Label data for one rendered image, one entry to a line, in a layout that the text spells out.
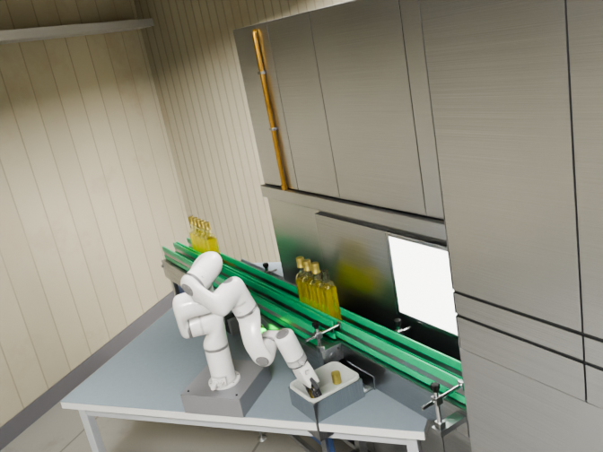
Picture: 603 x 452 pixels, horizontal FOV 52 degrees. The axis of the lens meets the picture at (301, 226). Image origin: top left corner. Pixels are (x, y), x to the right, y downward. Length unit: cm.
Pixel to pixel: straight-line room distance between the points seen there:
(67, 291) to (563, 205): 387
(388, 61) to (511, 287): 96
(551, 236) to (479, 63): 37
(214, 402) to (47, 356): 230
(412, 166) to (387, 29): 45
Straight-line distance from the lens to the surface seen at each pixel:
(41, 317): 451
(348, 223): 245
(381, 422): 223
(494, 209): 137
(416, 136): 205
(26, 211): 443
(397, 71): 206
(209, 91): 540
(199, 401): 247
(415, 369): 217
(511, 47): 126
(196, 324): 233
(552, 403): 150
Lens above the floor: 205
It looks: 17 degrees down
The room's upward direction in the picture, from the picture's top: 11 degrees counter-clockwise
